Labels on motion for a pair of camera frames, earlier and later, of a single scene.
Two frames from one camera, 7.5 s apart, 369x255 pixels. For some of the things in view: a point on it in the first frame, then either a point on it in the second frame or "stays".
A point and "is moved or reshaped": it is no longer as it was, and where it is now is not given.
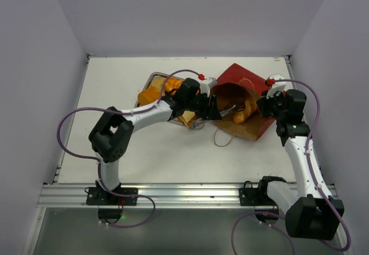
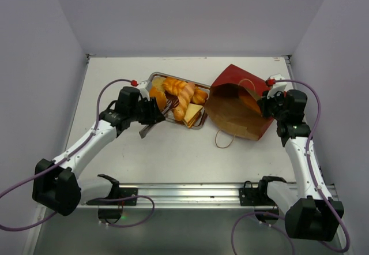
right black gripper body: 265,105 stays
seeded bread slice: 158,82 stays
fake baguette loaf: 251,107 is moved or reshaped
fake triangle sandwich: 187,117 stays
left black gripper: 209,111 to 154,115
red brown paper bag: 229,94 stays
